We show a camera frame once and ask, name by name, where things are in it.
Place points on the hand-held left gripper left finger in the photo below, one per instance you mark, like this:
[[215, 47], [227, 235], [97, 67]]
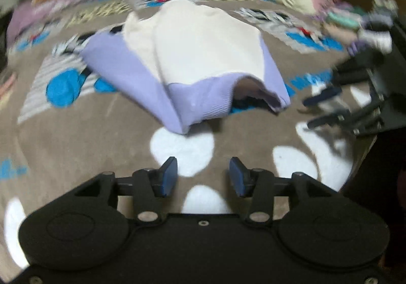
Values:
[[168, 179]]

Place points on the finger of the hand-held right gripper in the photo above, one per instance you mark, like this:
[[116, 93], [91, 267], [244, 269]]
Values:
[[320, 96], [326, 119]]

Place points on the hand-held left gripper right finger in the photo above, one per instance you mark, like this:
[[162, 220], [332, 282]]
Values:
[[238, 176]]

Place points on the white and lilac sweater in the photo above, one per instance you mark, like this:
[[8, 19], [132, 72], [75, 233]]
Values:
[[206, 43]]

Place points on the person's right forearm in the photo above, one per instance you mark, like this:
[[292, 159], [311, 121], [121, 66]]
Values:
[[349, 24]]

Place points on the pile of folded clothes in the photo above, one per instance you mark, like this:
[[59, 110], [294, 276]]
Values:
[[22, 17]]

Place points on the brown cartoon printed blanket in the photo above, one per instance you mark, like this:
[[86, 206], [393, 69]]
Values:
[[95, 131]]

